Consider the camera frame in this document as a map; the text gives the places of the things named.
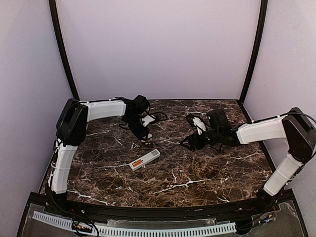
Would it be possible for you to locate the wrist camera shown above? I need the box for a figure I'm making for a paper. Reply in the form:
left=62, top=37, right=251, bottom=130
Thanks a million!
left=186, top=114, right=207, bottom=135
left=141, top=112, right=168, bottom=127

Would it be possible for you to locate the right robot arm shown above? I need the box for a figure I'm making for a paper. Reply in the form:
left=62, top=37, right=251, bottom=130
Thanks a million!
left=180, top=107, right=316, bottom=197

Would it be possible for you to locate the right black frame post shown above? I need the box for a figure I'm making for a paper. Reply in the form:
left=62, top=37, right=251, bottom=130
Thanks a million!
left=239, top=0, right=268, bottom=104

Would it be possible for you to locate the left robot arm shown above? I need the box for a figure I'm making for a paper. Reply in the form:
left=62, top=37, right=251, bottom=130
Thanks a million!
left=46, top=95, right=150, bottom=195

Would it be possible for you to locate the left black frame post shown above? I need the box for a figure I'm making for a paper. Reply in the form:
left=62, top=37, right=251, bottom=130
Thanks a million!
left=48, top=0, right=80, bottom=100

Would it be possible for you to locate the white remote control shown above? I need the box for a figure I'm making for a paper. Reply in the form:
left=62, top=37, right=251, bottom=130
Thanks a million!
left=129, top=149, right=161, bottom=171

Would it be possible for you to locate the black front rail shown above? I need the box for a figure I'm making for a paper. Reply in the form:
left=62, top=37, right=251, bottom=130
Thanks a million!
left=44, top=198, right=272, bottom=223

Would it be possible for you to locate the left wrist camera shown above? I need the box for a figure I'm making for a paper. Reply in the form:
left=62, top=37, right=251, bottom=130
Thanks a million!
left=141, top=112, right=168, bottom=127

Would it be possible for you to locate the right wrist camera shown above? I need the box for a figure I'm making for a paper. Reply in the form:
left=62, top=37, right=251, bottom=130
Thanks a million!
left=186, top=114, right=207, bottom=135

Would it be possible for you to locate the white slotted cable duct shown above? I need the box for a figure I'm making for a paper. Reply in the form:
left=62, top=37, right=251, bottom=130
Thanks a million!
left=32, top=211, right=237, bottom=237

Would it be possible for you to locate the black frame post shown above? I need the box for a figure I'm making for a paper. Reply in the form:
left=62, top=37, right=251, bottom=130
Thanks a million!
left=239, top=0, right=268, bottom=104
left=48, top=0, right=80, bottom=100

